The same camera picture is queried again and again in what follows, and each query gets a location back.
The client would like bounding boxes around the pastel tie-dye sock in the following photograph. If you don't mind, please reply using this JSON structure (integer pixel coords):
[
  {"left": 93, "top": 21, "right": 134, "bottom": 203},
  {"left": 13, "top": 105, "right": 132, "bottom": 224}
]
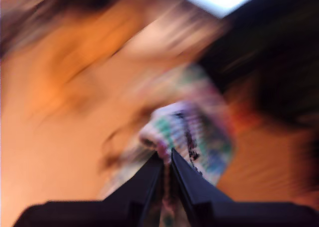
[{"left": 97, "top": 62, "right": 235, "bottom": 227}]

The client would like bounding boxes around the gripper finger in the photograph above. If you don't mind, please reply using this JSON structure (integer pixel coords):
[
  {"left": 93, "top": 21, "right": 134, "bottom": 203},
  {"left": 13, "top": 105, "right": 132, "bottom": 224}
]
[
  {"left": 103, "top": 153, "right": 164, "bottom": 227},
  {"left": 170, "top": 148, "right": 234, "bottom": 227}
]

